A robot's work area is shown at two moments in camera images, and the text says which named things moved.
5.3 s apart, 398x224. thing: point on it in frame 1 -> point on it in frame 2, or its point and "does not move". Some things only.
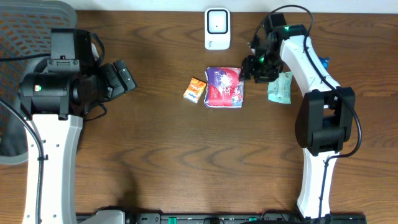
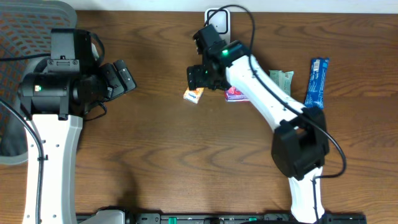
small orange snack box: x=194 y=90 does not move
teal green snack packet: x=280 y=90 does not move
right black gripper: x=249 y=68 -> x=196 y=79
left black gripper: x=118 y=79 does not move
